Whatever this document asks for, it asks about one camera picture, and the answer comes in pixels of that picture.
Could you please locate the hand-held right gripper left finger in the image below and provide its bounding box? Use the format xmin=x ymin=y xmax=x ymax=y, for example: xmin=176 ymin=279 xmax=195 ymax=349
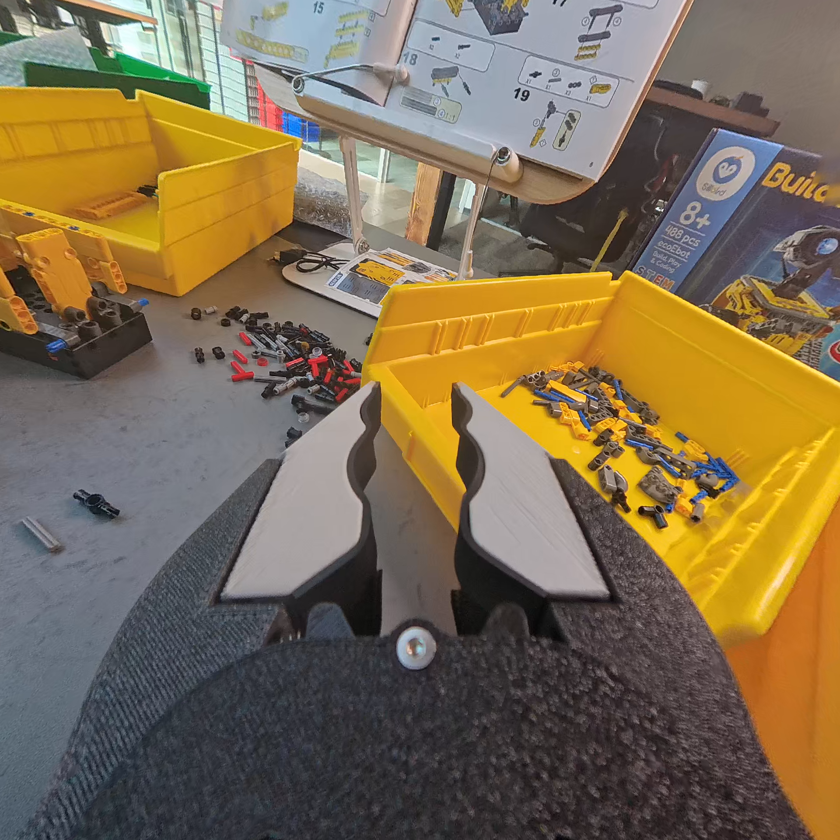
xmin=220 ymin=382 xmax=383 ymax=635

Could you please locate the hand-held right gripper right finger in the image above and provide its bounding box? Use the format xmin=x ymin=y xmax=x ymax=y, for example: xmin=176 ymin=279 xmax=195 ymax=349
xmin=451 ymin=382 xmax=613 ymax=635

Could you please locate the heap of grey yellow lego parts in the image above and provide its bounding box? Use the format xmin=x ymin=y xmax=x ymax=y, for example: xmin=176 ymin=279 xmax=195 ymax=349
xmin=502 ymin=361 xmax=741 ymax=529

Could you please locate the pile of small lego pins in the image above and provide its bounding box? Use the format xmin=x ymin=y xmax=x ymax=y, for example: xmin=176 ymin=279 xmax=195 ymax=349
xmin=190 ymin=305 xmax=365 ymax=447

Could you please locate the light grey lego pin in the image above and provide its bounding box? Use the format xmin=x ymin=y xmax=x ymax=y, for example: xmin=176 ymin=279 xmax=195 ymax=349
xmin=21 ymin=517 xmax=63 ymax=552

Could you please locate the yellow black lego model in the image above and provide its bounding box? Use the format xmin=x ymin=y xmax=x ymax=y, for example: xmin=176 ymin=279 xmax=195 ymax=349
xmin=0 ymin=230 xmax=153 ymax=380

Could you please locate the green plastic bin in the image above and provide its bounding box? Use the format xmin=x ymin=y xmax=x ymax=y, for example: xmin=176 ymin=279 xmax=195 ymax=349
xmin=23 ymin=46 xmax=212 ymax=109

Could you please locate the black lego pin connector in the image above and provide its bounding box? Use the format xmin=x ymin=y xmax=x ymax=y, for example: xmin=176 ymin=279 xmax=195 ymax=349
xmin=73 ymin=489 xmax=121 ymax=519

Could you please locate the folded leaflet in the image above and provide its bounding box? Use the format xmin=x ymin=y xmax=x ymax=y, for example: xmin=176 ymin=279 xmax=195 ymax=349
xmin=326 ymin=248 xmax=457 ymax=306

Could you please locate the black office chair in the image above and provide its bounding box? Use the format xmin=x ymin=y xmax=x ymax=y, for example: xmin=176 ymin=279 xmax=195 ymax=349
xmin=525 ymin=98 xmax=677 ymax=273

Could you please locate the grey bubble wrap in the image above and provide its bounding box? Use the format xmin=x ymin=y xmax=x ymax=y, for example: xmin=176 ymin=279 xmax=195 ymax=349
xmin=293 ymin=167 xmax=368 ymax=237

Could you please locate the blue toy kit box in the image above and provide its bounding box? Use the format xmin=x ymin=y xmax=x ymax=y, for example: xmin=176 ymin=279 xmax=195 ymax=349
xmin=633 ymin=128 xmax=840 ymax=382

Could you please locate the white wooden book stand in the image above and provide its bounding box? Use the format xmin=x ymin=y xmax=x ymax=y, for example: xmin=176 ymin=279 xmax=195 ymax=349
xmin=252 ymin=0 xmax=697 ymax=319

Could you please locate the rack of coloured bins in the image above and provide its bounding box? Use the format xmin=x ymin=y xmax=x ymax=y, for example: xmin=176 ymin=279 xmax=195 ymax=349
xmin=246 ymin=59 xmax=322 ymax=155

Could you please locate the brown wooden desk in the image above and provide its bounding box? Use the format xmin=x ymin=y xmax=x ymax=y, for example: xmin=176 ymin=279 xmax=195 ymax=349
xmin=646 ymin=85 xmax=782 ymax=139

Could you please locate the heap of plastic bags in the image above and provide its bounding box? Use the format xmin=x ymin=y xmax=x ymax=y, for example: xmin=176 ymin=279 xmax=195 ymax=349
xmin=0 ymin=28 xmax=96 ymax=88

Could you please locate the black power cable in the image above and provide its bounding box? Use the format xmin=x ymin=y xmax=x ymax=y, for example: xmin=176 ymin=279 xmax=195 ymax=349
xmin=272 ymin=248 xmax=349 ymax=273

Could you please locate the yellow strap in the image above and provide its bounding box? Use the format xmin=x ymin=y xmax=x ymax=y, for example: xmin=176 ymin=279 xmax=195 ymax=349
xmin=591 ymin=209 xmax=631 ymax=271

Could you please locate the wooden support post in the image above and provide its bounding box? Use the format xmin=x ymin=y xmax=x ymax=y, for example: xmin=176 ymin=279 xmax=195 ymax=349
xmin=406 ymin=163 xmax=442 ymax=245

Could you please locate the orange lego frame panel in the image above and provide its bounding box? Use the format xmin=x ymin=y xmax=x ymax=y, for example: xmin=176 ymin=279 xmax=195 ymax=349
xmin=72 ymin=190 xmax=148 ymax=221

